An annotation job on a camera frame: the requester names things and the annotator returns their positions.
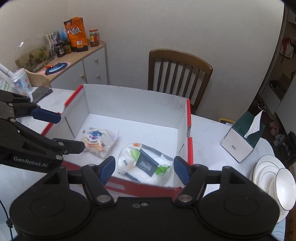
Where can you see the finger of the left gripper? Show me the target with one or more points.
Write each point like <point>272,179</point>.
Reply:
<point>15,106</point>
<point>13,132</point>

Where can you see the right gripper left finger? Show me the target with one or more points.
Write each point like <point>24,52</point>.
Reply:
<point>95,177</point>

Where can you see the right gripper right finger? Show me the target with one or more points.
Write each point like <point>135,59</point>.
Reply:
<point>194,178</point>

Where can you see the blueberry bread packet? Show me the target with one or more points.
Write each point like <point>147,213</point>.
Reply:
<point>99,141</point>

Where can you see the white mask bag green label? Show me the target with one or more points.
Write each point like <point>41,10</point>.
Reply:
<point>144,164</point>

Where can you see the patterned white cup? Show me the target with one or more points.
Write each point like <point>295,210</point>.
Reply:
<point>21,80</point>

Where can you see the white green tea bag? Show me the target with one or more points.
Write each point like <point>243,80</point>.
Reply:
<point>6,82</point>

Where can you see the grey folded cloth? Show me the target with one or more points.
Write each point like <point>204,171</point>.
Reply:
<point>40,93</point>

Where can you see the glass fish bowl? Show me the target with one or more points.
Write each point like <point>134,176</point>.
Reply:
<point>35,52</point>

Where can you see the blue whale mouse pad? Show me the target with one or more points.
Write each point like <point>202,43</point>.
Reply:
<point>56,68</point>

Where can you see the green white tissue box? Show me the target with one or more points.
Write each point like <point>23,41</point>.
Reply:
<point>243,136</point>

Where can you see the white sideboard cabinet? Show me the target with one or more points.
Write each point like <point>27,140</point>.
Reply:
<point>88,67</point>

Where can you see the red cardboard box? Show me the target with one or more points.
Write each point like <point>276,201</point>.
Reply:
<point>158,120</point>

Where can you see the stacked white plates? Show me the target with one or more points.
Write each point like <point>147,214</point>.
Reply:
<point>263,175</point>

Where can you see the dark jar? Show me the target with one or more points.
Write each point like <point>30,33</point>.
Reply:
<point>60,50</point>

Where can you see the blue globe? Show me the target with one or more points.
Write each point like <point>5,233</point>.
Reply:
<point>64,36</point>

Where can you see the white bowl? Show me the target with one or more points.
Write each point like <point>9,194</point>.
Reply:
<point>284,189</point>

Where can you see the orange snack bag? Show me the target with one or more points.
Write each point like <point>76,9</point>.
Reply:
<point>76,34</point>

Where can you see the red lid sauce jar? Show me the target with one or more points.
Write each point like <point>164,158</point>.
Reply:
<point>94,37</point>

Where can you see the wooden chair behind table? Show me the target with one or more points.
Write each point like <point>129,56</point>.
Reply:
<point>179,73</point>

